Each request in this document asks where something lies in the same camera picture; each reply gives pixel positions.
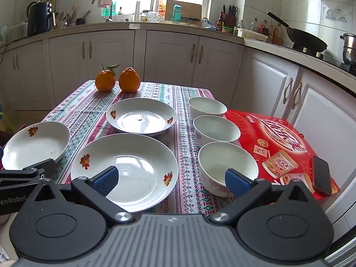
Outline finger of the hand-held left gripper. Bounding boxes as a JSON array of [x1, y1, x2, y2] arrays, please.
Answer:
[[24, 158, 57, 181]]

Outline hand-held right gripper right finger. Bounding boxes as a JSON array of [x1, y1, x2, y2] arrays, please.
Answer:
[[208, 169, 313, 225]]

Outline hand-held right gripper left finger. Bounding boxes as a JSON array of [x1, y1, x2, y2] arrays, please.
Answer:
[[30, 166, 135, 227]]

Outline white floral plate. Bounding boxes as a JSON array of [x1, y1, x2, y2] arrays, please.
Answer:
[[106, 98, 178, 138], [71, 133, 180, 213], [2, 121, 71, 171]]

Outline white bowl pink print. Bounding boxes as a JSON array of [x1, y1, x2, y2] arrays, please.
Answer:
[[193, 115, 241, 149], [188, 97, 228, 120], [198, 141, 259, 198]]

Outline red gift box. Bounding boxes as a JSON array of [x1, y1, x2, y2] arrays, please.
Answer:
[[224, 109, 341, 201]]

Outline black smartphone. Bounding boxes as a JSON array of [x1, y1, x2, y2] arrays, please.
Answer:
[[311, 155, 332, 197]]

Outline orange with leaf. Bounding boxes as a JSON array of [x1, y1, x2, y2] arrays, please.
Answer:
[[95, 63, 121, 92]]

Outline bumpy orange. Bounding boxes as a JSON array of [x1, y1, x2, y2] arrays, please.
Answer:
[[119, 67, 140, 93]]

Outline white kitchen cabinets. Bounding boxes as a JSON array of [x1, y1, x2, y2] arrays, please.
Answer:
[[0, 29, 356, 229]]

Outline white tray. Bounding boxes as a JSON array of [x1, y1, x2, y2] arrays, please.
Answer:
[[237, 28, 269, 41]]

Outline utensil holder with chopsticks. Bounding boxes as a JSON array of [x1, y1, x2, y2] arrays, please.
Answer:
[[55, 4, 79, 30]]

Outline black mortar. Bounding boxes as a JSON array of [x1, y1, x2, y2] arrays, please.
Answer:
[[76, 10, 92, 26]]

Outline gas stove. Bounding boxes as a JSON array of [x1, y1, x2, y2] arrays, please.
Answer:
[[291, 43, 356, 76]]

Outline black wok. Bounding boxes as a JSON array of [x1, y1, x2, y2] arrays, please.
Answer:
[[266, 12, 328, 54]]

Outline knife block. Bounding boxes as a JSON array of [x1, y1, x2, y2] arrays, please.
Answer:
[[222, 5, 239, 28]]

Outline kitchen countertop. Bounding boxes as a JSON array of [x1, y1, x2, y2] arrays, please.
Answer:
[[0, 19, 356, 89]]

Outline metal faucet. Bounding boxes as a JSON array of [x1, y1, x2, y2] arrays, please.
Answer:
[[92, 0, 114, 22]]

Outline green soap bottle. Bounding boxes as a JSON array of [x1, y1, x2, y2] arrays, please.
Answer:
[[101, 0, 117, 17]]

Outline steel pot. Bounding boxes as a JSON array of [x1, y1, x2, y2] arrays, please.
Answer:
[[340, 33, 356, 65]]

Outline wooden cutting board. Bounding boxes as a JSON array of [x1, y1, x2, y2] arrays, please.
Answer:
[[165, 0, 203, 22]]

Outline teal water bottle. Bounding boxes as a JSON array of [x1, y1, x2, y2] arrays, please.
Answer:
[[172, 4, 182, 24]]

